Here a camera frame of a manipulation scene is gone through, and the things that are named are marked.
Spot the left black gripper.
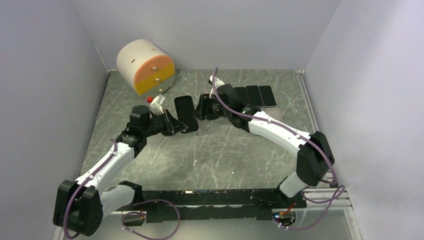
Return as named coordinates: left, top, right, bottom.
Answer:
left=142, top=108, right=188, bottom=137

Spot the black phone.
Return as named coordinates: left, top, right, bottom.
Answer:
left=235, top=87, right=250, bottom=105

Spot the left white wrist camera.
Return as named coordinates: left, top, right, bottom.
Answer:
left=145, top=94, right=165, bottom=116

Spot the black phone case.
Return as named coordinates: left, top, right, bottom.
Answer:
left=174, top=95, right=199, bottom=134

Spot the round white drawer cabinet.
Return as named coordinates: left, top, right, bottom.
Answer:
left=116, top=39, right=176, bottom=98

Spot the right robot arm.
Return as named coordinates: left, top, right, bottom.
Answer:
left=194, top=84, right=335, bottom=208

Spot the phone with purple frame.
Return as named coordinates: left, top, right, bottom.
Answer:
left=246, top=85, right=264, bottom=107

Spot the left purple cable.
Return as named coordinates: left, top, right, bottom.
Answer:
left=62, top=137, right=181, bottom=240

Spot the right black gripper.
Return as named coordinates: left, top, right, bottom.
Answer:
left=192, top=93, right=232, bottom=121

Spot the beige phone case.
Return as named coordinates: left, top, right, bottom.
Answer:
left=265, top=107, right=283, bottom=122

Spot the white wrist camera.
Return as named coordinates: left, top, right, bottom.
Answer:
left=145, top=94, right=165, bottom=116
left=208, top=75, right=225, bottom=89

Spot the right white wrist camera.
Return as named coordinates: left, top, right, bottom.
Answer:
left=208, top=75, right=225, bottom=89

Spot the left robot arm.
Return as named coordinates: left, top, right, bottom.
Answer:
left=53, top=105, right=188, bottom=240

